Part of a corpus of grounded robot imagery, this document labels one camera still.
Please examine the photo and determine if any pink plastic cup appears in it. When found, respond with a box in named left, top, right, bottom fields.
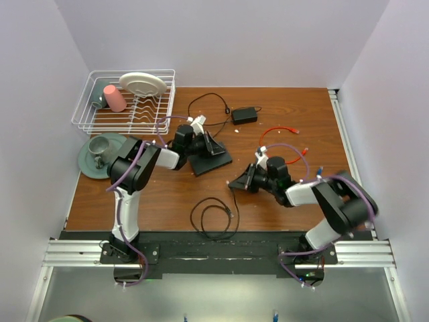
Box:
left=103, top=85, right=127, bottom=113

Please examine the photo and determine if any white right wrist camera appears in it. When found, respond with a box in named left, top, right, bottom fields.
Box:
left=255, top=146, right=269, bottom=170

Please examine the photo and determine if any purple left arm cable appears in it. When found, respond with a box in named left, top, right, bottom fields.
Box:
left=105, top=115, right=195, bottom=287

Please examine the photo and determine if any white ceramic plate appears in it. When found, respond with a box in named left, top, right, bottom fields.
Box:
left=119, top=72, right=167, bottom=96

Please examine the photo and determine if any black ethernet cable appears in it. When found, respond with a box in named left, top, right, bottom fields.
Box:
left=190, top=186, right=241, bottom=241

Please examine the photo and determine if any aluminium rail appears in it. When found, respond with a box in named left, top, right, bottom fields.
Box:
left=328, top=89, right=374, bottom=229
left=43, top=240, right=396, bottom=268

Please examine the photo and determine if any black network switch box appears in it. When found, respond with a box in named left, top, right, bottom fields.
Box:
left=188, top=151, right=233, bottom=177

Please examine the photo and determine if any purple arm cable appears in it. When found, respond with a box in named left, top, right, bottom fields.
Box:
left=105, top=115, right=195, bottom=287
left=264, top=143, right=378, bottom=289

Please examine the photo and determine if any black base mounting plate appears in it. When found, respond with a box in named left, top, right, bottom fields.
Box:
left=58, top=230, right=375, bottom=286

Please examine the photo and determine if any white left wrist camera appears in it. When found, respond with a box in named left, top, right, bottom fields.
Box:
left=187, top=115, right=206, bottom=136

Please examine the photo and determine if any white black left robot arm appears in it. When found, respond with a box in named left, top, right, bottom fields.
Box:
left=107, top=124, right=232, bottom=263

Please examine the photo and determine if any green plate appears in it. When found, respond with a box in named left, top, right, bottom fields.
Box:
left=78, top=133, right=127, bottom=179

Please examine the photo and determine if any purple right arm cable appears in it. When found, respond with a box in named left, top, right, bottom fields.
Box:
left=264, top=143, right=378, bottom=289

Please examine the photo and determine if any aluminium front rail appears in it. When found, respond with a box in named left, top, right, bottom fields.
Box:
left=43, top=240, right=396, bottom=268

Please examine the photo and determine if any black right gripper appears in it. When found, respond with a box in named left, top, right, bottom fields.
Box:
left=229, top=162, right=277, bottom=193

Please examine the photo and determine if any white wire dish rack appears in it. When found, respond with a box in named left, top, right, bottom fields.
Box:
left=71, top=69, right=176, bottom=135

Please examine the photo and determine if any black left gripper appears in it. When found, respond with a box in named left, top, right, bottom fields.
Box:
left=184, top=131, right=224, bottom=159

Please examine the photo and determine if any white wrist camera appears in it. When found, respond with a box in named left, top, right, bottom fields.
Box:
left=255, top=146, right=269, bottom=170
left=187, top=115, right=206, bottom=136

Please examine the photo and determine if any grey metal mug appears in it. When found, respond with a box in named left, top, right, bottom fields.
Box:
left=88, top=136, right=114, bottom=169

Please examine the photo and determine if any aluminium right side rail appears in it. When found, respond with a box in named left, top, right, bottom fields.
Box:
left=328, top=89, right=374, bottom=229

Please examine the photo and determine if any black power adapter brick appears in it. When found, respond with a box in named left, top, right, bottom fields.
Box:
left=231, top=107, right=257, bottom=125

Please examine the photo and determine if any dark green mug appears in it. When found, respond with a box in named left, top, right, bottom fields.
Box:
left=90, top=79, right=111, bottom=109

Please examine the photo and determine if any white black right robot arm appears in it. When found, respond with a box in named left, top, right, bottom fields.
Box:
left=228, top=156, right=379, bottom=264

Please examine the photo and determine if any red ethernet cable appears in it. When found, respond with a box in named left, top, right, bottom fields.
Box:
left=259, top=126, right=309, bottom=164

